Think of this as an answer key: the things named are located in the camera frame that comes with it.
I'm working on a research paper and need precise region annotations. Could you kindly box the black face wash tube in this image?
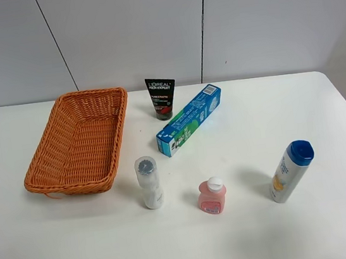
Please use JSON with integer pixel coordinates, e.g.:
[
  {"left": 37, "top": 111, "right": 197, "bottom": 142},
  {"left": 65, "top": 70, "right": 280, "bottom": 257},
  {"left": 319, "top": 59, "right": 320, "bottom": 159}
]
[{"left": 145, "top": 79, "right": 175, "bottom": 120}]

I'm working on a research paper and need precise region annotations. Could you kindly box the blue green toothpaste box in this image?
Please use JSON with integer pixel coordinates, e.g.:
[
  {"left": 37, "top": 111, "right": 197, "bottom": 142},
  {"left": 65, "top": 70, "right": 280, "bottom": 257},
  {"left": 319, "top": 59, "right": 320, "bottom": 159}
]
[{"left": 156, "top": 84, "right": 221, "bottom": 158}]

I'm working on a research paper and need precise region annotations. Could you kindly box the orange wicker basket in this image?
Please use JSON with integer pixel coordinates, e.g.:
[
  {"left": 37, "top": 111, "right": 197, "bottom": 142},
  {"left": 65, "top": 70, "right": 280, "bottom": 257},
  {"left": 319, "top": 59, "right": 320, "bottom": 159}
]
[{"left": 24, "top": 87, "right": 128, "bottom": 197}]

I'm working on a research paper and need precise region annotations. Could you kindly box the white roll-on deodorant bottle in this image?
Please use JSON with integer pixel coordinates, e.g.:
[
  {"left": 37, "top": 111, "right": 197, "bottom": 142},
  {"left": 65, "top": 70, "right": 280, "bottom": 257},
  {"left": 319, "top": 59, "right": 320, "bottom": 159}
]
[{"left": 134, "top": 156, "right": 164, "bottom": 210}]

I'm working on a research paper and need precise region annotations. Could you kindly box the pink lotion bottle white cap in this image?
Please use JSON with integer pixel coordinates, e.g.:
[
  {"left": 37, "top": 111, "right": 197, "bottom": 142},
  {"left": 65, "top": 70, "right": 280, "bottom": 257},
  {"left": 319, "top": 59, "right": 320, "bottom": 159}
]
[{"left": 198, "top": 177, "right": 226, "bottom": 215}]

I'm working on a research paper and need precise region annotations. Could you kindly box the white shampoo bottle blue cap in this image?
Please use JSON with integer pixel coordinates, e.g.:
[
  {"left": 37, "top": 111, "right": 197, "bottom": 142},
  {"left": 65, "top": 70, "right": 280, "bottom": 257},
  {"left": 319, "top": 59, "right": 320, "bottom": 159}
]
[{"left": 270, "top": 140, "right": 314, "bottom": 203}]

